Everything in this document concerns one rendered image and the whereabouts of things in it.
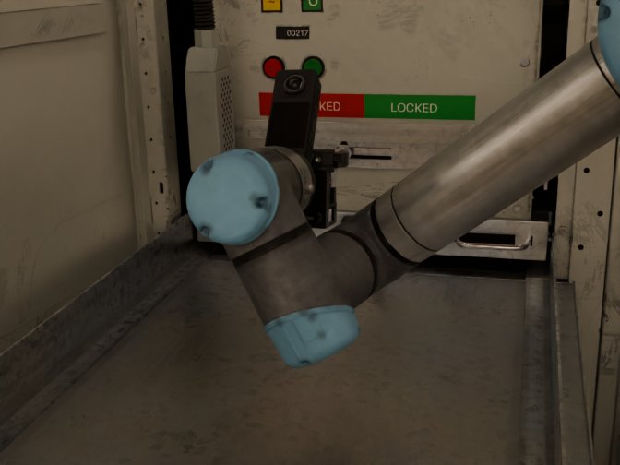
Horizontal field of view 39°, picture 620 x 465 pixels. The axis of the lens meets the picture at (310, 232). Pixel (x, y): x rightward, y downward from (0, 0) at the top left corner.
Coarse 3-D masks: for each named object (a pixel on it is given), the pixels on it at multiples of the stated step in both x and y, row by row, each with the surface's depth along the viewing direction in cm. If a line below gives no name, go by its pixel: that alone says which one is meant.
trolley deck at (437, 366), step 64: (192, 320) 113; (256, 320) 113; (384, 320) 112; (448, 320) 111; (512, 320) 111; (576, 320) 110; (128, 384) 97; (192, 384) 97; (256, 384) 96; (320, 384) 96; (384, 384) 95; (448, 384) 95; (512, 384) 95; (576, 384) 94; (64, 448) 84; (128, 448) 84; (192, 448) 84; (256, 448) 84; (320, 448) 83; (384, 448) 83; (448, 448) 83; (512, 448) 82; (576, 448) 82
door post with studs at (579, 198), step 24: (576, 0) 112; (600, 0) 111; (576, 24) 113; (576, 48) 114; (576, 168) 118; (600, 168) 117; (576, 192) 119; (600, 192) 118; (576, 216) 120; (600, 216) 119; (576, 240) 121; (600, 240) 120; (576, 264) 122; (600, 264) 121; (576, 288) 123; (600, 288) 122
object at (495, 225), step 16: (336, 224) 132; (480, 224) 127; (496, 224) 126; (512, 224) 126; (544, 224) 125; (208, 240) 138; (464, 240) 128; (480, 240) 128; (496, 240) 127; (512, 240) 127; (544, 240) 125; (480, 256) 128; (496, 256) 128; (512, 256) 127; (544, 256) 126
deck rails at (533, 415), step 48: (96, 288) 108; (144, 288) 122; (528, 288) 120; (48, 336) 98; (96, 336) 108; (528, 336) 105; (0, 384) 89; (48, 384) 96; (528, 384) 94; (0, 432) 87; (528, 432) 84
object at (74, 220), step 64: (0, 0) 105; (64, 0) 116; (128, 0) 125; (0, 64) 106; (64, 64) 117; (0, 128) 107; (64, 128) 119; (0, 192) 108; (64, 192) 120; (128, 192) 134; (0, 256) 109; (64, 256) 121; (128, 256) 136; (0, 320) 110
